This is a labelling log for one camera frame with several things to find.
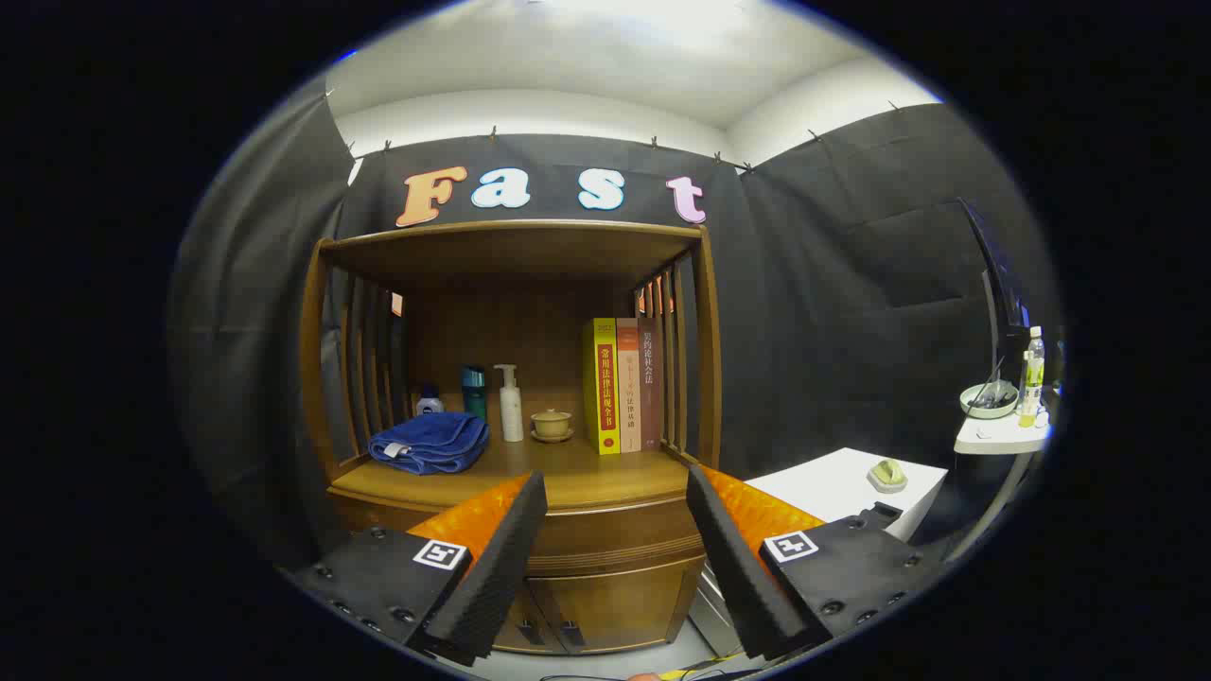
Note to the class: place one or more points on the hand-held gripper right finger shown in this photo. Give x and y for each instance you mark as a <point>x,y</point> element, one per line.
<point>733,558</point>

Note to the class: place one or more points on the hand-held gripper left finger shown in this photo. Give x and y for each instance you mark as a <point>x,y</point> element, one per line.
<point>501,558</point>

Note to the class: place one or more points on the wooden drawer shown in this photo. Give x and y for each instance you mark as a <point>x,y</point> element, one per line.
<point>615,544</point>

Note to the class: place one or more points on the wooden cabinet door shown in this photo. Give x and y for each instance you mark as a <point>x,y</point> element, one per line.
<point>525,605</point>
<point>624,605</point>

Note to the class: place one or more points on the wooden countertop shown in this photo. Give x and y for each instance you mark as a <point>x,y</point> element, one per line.
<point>587,478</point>

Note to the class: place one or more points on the wooden cabinet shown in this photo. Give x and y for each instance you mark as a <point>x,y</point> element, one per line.
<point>516,251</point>

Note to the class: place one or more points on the white box table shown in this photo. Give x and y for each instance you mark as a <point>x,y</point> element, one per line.
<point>833,487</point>

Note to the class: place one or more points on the blue folded towel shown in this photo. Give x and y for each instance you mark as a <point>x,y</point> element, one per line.
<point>430,440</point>

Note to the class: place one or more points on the yellow lidded teacup with saucer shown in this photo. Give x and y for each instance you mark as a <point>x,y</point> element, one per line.
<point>552,423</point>

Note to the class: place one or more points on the white pump bottle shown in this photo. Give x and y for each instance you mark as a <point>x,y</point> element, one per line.
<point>511,411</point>

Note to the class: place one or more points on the small black object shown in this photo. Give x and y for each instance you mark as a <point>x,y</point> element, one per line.
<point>885,514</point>

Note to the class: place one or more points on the teal blue bottle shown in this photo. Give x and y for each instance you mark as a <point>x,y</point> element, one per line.
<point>474,397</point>

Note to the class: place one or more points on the small white blue-capped bottle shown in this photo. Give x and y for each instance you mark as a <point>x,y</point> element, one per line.
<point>429,407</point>

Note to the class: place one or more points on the small green and white object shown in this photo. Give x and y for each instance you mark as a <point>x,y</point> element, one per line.
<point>887,475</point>

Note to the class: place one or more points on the brown book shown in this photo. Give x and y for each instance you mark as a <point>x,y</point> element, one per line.
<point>649,388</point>

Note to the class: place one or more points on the orange and cream book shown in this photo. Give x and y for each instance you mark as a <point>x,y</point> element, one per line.
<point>628,397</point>

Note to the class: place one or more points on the thick yellow book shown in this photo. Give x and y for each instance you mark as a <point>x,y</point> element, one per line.
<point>605,388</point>

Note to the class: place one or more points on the white side table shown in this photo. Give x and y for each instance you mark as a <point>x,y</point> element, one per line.
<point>1003,437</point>

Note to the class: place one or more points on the white bowl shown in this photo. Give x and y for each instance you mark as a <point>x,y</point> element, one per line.
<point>989,405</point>

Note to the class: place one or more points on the clear bottle with yellow drink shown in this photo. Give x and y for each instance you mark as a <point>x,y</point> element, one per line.
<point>1031,378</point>

